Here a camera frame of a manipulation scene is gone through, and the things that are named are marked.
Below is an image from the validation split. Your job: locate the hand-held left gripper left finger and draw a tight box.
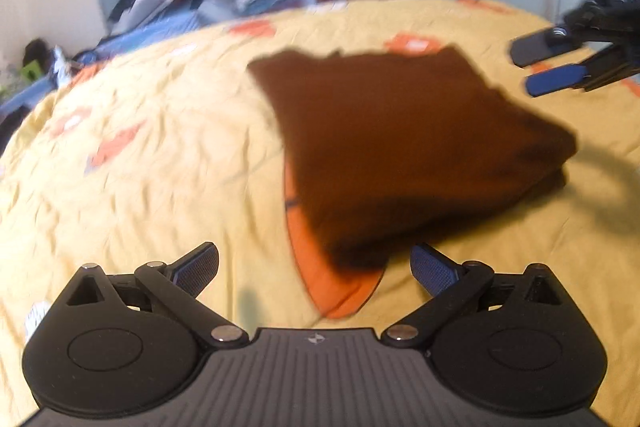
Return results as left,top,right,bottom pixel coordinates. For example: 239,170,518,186
65,241,251,349

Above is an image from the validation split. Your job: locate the black cloth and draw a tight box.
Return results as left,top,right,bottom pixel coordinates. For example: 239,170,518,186
22,38,52,66

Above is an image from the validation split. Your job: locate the white crumpled bag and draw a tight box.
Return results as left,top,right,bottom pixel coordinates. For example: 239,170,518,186
50,46,72,84

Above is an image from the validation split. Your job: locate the brown garment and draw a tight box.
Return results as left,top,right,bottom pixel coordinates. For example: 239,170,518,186
247,46,579,276

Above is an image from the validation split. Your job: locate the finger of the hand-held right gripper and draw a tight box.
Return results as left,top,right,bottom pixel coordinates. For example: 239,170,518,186
525,44,640,98
509,23,603,68

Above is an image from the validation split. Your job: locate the green plastic object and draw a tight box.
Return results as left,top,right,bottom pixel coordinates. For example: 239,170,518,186
20,59,47,81

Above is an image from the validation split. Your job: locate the yellow floral blanket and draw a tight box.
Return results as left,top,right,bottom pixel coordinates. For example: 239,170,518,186
0,0,640,427

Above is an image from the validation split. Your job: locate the light blue quilt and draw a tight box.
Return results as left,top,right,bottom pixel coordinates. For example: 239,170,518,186
0,1,236,120

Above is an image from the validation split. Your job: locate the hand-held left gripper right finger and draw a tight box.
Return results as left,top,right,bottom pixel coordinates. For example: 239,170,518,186
380,242,571,349

